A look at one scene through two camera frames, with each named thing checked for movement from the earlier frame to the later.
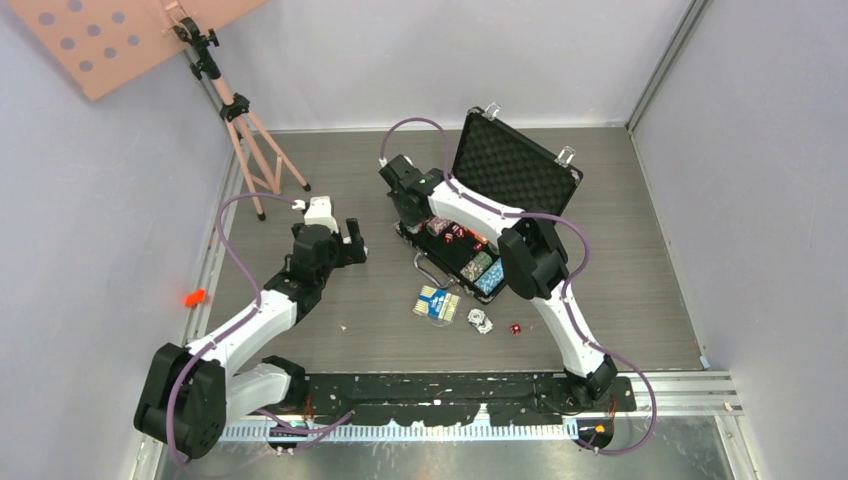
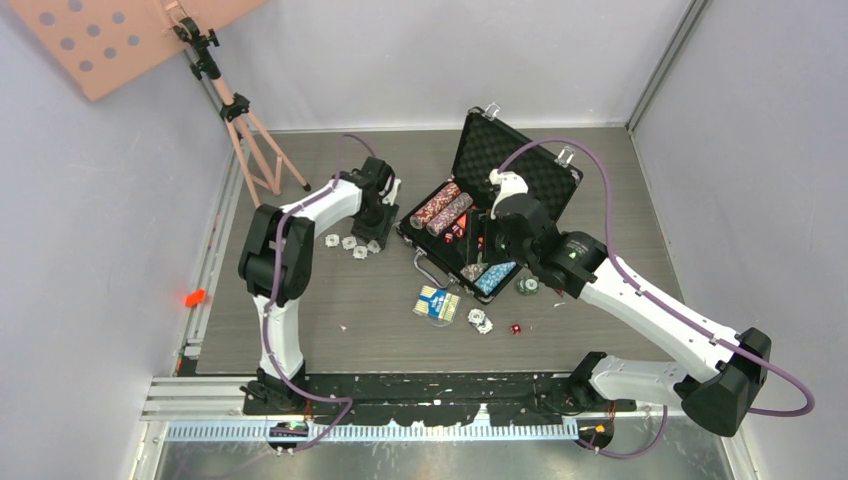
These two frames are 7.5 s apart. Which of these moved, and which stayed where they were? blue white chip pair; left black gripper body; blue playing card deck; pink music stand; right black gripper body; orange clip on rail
Moved: left black gripper body; right black gripper body
Stayed: orange clip on rail; blue playing card deck; pink music stand; blue white chip pair
